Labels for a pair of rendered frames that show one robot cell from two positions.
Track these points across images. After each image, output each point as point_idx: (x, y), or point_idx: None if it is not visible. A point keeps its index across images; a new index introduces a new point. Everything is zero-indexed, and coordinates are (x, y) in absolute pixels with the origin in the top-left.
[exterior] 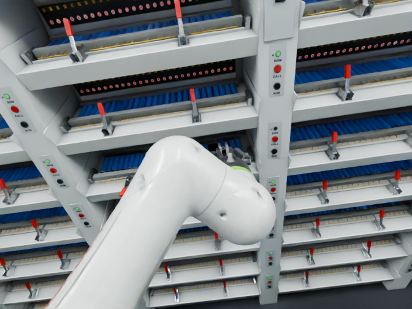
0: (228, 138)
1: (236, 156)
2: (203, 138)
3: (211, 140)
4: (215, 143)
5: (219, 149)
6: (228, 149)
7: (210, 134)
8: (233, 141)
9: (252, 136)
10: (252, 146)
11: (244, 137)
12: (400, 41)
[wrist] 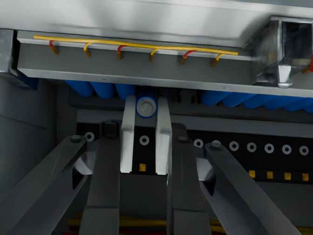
0: (116, 94)
1: (78, 155)
2: (208, 114)
3: (179, 103)
4: (169, 87)
5: (166, 170)
6: (122, 161)
7: (177, 115)
8: (99, 95)
9: (9, 136)
10: (5, 93)
11: (58, 80)
12: None
